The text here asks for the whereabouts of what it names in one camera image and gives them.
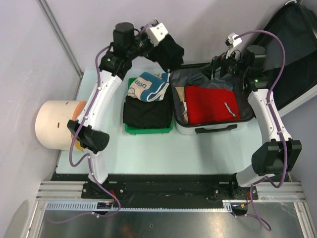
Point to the space astronaut print suitcase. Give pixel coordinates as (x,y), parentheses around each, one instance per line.
(289,41)

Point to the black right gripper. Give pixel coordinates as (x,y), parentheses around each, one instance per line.
(221,61)

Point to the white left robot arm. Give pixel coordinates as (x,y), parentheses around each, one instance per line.
(112,63)

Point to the beige cylindrical drum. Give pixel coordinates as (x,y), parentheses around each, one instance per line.
(51,123)

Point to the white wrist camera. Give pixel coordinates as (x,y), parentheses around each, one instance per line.
(232,42)
(156,32)

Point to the aluminium frame post left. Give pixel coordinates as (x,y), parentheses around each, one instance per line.
(49,15)

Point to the grey slotted cable duct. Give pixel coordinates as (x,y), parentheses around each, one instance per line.
(100,206)

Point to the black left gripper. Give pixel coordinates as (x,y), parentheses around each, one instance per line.
(150,44)

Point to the red folded garment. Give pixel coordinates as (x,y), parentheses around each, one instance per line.
(206,105)

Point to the cream and teal towel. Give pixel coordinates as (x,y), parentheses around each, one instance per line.
(149,87)

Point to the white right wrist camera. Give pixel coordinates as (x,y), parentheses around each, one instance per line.
(232,42)

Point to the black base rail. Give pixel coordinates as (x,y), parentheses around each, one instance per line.
(176,190)

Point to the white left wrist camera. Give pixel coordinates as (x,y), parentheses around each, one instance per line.
(156,32)

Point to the black garment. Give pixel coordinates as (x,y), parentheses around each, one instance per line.
(168,54)
(157,114)

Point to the green plastic bin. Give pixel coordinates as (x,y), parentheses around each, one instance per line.
(135,130)

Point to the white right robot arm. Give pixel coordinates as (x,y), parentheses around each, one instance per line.
(279,151)

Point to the tan cardboard piece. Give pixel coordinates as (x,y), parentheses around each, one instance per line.
(181,94)

